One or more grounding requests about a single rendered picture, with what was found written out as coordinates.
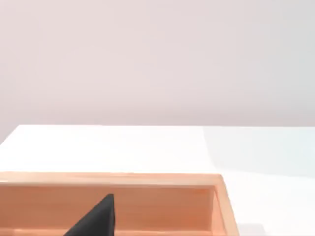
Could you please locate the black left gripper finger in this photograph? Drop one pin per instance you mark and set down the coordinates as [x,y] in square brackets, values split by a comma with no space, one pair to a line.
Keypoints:
[101,218]

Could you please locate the shallow salmon-coloured box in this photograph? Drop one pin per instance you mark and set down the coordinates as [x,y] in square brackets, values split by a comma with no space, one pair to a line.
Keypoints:
[172,209]

